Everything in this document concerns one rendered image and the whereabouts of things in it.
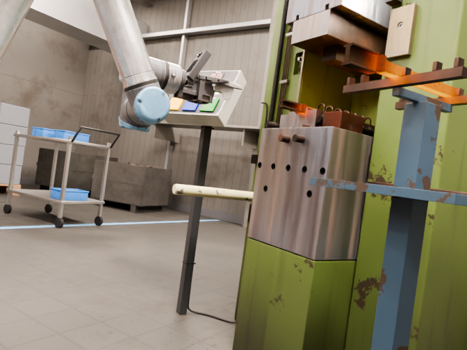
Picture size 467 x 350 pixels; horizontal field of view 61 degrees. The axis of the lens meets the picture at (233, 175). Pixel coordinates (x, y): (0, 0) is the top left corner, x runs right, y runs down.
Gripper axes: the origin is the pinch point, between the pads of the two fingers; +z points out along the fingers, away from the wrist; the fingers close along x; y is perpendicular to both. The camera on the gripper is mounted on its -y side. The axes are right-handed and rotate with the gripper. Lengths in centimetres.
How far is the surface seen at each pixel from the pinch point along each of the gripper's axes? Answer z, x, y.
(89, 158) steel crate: 100, -558, 36
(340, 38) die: 40.0, 7.7, -27.4
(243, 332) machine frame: 27, -10, 90
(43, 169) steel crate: 39, -595, 63
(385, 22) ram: 58, 13, -38
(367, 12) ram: 48, 13, -38
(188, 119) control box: 13, -55, 6
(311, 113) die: 33.0, 5.4, 2.3
